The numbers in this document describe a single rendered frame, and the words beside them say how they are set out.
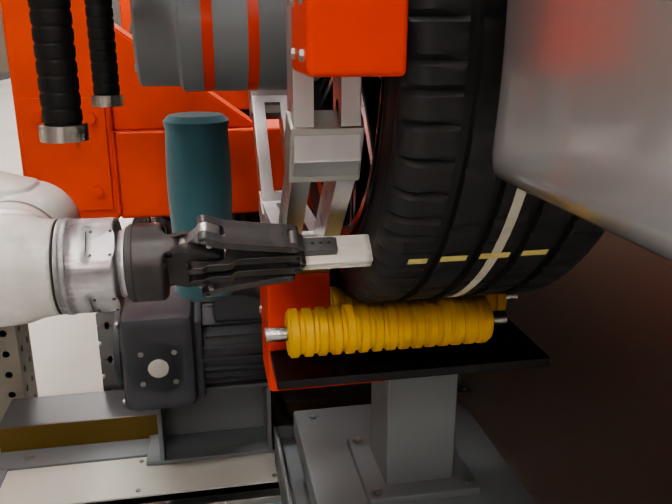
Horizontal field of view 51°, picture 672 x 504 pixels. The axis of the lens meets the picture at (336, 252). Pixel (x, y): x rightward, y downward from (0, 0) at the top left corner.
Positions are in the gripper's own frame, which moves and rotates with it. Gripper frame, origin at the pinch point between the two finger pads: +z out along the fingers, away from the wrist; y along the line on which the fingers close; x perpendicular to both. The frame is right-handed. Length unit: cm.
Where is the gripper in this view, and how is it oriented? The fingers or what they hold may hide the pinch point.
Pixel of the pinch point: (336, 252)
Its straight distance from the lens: 70.4
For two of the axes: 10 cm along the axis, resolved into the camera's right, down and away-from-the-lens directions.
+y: 1.3, -4.7, -8.7
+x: -1.3, -8.8, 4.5
